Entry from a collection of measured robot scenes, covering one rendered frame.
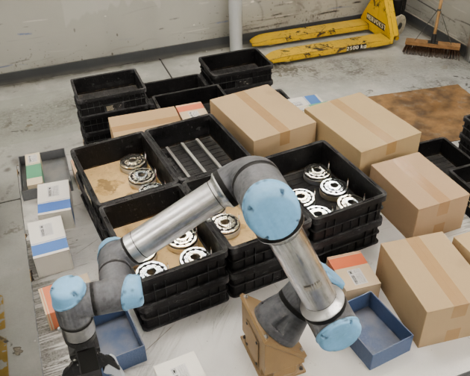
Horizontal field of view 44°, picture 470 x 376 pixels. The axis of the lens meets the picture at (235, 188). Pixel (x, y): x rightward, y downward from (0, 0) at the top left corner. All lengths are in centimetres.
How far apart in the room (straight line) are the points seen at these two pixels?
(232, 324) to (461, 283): 70
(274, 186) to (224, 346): 75
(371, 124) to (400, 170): 28
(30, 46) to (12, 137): 97
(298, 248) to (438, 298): 62
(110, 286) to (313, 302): 48
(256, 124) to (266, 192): 126
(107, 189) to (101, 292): 98
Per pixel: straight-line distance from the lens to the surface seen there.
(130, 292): 130
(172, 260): 190
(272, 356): 165
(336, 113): 252
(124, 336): 188
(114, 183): 226
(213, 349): 182
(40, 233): 217
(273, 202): 119
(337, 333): 147
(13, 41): 506
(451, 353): 190
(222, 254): 176
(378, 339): 187
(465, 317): 187
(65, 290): 129
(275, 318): 161
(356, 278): 193
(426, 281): 185
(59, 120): 449
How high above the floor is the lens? 214
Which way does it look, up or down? 37 degrees down
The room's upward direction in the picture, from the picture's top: 2 degrees counter-clockwise
